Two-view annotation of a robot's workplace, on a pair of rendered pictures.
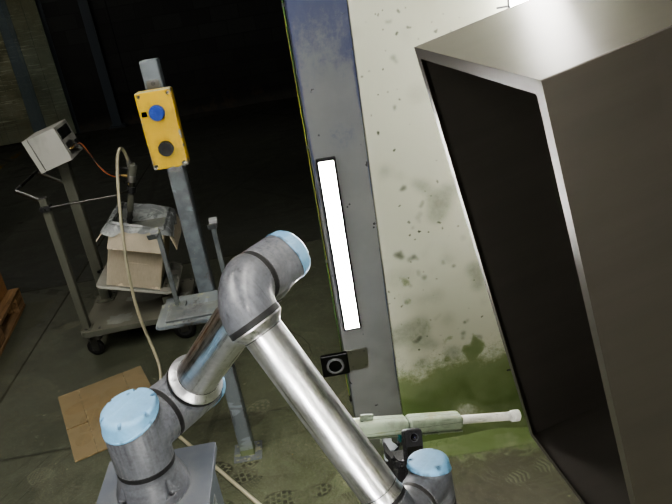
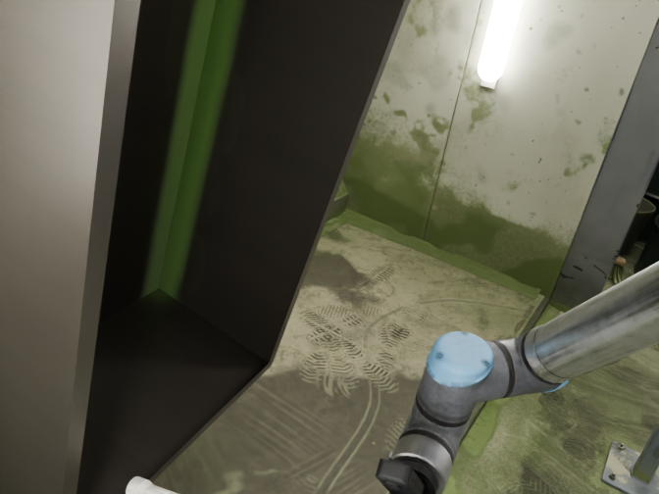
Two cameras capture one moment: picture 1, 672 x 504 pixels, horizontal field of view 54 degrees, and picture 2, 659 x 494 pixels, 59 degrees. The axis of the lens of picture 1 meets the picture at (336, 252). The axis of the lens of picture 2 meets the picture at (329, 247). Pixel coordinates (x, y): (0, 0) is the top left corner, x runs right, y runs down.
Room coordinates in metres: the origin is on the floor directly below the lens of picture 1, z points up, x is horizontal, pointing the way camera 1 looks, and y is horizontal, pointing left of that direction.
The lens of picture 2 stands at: (1.81, 0.05, 1.37)
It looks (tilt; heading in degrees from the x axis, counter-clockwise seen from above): 29 degrees down; 212
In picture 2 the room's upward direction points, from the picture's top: 9 degrees clockwise
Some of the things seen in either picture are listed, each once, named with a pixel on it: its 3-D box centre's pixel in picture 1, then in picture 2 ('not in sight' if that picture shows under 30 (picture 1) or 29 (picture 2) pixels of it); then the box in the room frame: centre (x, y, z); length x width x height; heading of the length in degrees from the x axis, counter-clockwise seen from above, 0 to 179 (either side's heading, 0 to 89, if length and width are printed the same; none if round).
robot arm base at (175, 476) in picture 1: (149, 474); not in sight; (1.39, 0.57, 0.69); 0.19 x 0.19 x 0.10
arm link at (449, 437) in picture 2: not in sight; (434, 427); (1.10, -0.13, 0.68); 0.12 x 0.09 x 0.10; 11
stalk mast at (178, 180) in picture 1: (205, 281); not in sight; (2.27, 0.51, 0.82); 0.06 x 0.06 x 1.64; 2
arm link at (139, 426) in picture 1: (138, 430); not in sight; (1.39, 0.57, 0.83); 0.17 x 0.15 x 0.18; 144
